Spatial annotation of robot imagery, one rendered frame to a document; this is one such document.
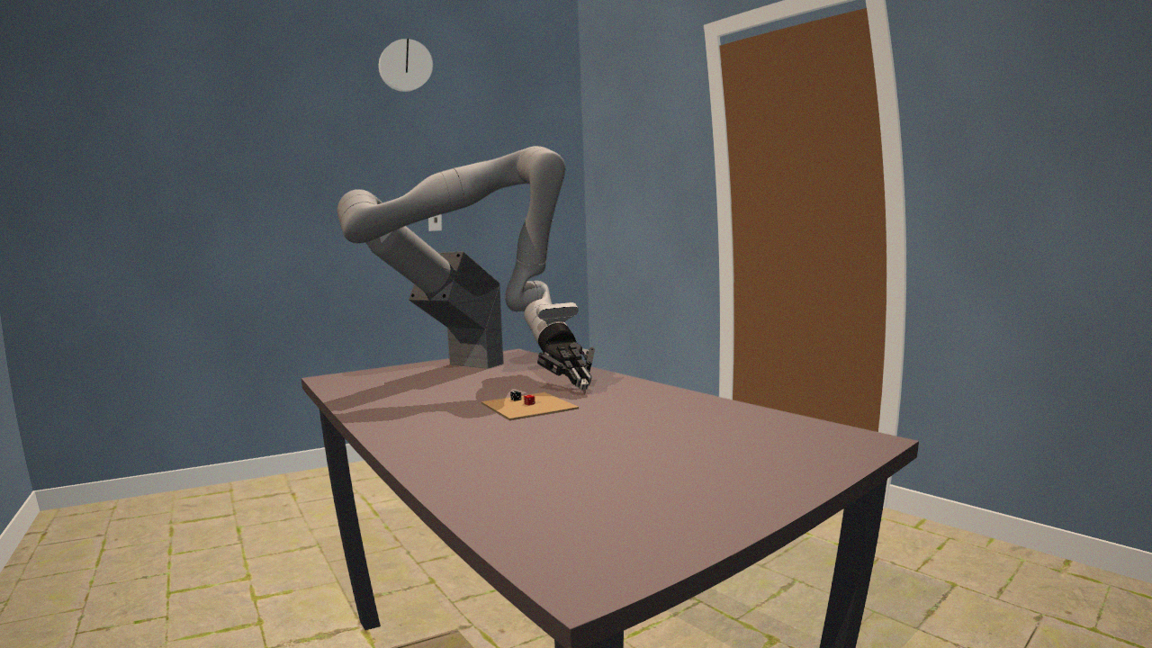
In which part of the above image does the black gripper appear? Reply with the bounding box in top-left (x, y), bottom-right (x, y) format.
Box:
top-left (537, 323), bottom-right (594, 387)

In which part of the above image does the tan square mat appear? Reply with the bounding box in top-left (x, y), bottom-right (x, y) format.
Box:
top-left (482, 392), bottom-right (579, 420)

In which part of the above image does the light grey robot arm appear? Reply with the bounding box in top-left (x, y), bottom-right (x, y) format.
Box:
top-left (338, 146), bottom-right (579, 342)

